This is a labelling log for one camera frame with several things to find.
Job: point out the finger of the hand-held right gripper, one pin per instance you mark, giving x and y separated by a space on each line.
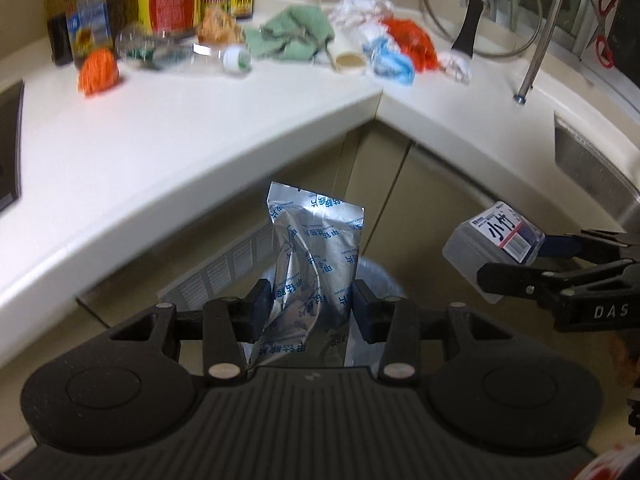
557 246
510 280

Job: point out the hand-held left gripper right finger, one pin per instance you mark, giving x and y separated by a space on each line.
367 310

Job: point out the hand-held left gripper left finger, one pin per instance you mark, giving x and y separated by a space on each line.
257 310

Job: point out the white mesh plastic wastebasket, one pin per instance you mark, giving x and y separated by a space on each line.
389 291

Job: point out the clear plastic box with label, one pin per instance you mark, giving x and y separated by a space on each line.
475 252

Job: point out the silver foil pouch blue print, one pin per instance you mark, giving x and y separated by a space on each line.
310 250

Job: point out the white tissue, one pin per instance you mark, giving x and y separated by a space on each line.
457 66

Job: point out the blue mask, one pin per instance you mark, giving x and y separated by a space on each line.
392 62

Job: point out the red orange plastic bag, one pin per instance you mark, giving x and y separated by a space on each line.
412 42

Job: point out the clear plastic water bottle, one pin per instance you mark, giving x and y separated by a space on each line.
170 52

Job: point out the green cloth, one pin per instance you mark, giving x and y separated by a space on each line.
292 32

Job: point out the tan plastic bag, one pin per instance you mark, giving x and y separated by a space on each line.
217 27

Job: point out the white plastic bag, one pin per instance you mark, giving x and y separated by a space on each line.
360 12

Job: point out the grey cabinet vent grille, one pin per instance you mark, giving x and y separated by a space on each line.
215 270

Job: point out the stainless steel sink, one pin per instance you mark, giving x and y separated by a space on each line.
590 165

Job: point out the red white patterned clothing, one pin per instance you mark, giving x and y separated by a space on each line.
615 465

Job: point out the metal dish rack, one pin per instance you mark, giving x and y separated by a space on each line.
535 55

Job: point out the glass pot lid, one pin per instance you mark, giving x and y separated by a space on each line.
467 30

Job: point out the white paper cup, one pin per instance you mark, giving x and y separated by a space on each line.
350 62

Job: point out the orange mesh net ball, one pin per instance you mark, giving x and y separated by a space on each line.
100 72

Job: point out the black gas stove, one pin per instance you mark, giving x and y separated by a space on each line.
10 150

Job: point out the dark oil bottle blue label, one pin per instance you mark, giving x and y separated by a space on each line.
92 25

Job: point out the oil bottle yellow cap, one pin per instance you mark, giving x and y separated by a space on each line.
56 35

